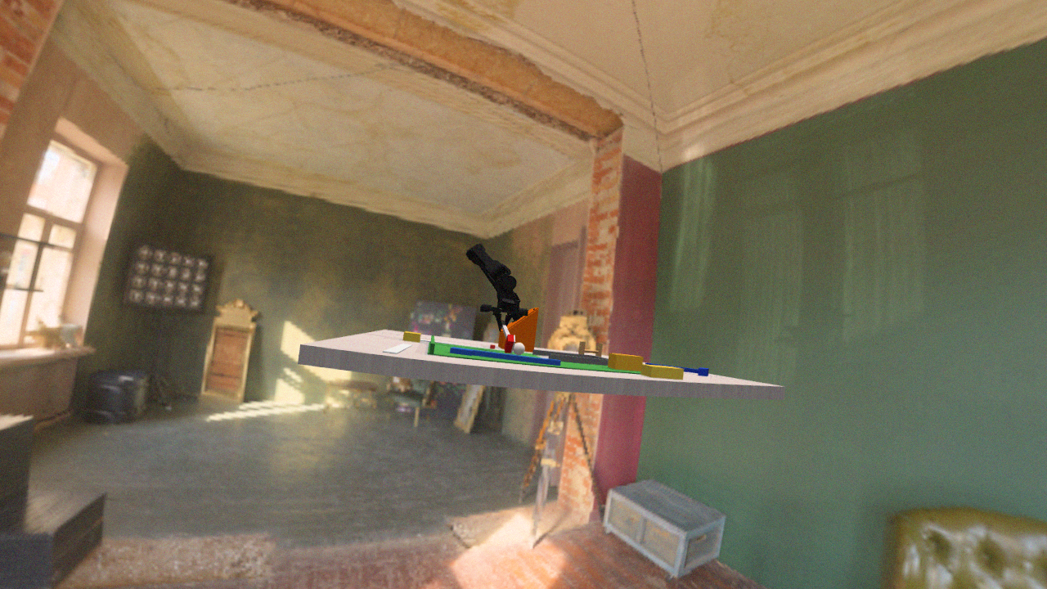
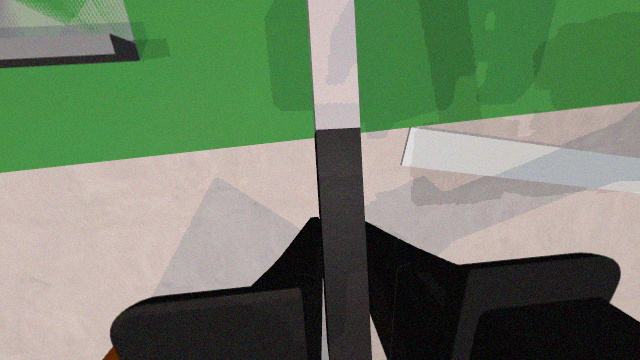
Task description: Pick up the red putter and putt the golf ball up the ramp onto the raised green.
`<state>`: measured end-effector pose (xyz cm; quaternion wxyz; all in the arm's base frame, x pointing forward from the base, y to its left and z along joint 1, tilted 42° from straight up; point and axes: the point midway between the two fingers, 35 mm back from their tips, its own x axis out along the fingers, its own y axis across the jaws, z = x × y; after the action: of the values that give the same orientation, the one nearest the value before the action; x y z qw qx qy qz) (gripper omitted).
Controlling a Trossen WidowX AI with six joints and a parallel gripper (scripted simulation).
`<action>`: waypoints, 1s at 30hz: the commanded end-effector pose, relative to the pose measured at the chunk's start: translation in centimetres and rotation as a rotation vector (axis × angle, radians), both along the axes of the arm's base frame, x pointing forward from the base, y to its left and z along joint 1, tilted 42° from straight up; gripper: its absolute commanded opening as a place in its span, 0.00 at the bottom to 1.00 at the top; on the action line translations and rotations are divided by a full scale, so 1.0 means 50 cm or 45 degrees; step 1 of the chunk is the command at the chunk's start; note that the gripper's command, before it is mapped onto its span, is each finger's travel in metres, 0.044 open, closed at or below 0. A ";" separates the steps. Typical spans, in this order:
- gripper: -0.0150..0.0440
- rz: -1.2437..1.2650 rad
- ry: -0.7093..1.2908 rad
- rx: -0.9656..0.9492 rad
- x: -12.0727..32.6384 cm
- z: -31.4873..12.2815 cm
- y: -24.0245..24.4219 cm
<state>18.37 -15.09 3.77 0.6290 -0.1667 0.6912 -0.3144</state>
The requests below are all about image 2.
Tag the white flat bar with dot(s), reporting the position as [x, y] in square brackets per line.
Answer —
[524, 161]

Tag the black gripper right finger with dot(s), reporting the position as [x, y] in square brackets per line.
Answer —
[426, 308]

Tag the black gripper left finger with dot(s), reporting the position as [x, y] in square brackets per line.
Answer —
[279, 317]

